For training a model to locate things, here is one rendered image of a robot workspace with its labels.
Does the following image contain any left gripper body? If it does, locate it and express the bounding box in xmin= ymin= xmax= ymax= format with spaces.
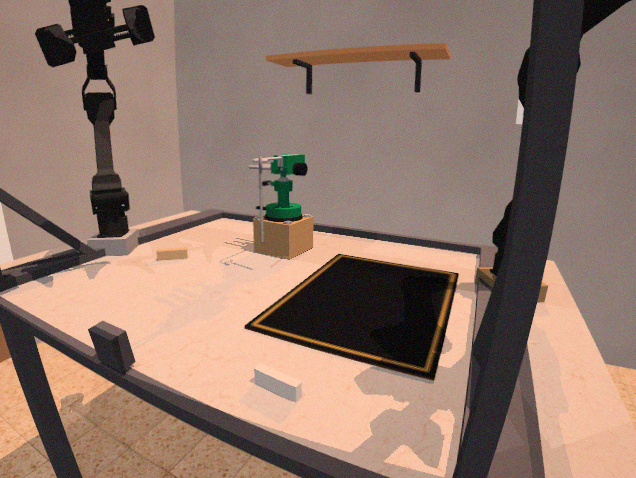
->
xmin=35 ymin=5 xmax=155 ymax=67

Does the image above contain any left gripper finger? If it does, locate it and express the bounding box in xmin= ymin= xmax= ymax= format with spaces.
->
xmin=43 ymin=25 xmax=76 ymax=65
xmin=123 ymin=7 xmax=149 ymax=45

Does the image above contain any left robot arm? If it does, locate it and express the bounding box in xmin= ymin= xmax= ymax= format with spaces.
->
xmin=68 ymin=0 xmax=130 ymax=238

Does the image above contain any black rectangular mat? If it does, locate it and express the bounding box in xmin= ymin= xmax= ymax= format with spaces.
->
xmin=244 ymin=254 xmax=459 ymax=380

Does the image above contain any black cylinder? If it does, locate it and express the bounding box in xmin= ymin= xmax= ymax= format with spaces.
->
xmin=262 ymin=163 xmax=308 ymax=186

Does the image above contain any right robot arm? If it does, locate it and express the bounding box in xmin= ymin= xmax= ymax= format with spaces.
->
xmin=490 ymin=0 xmax=631 ymax=276

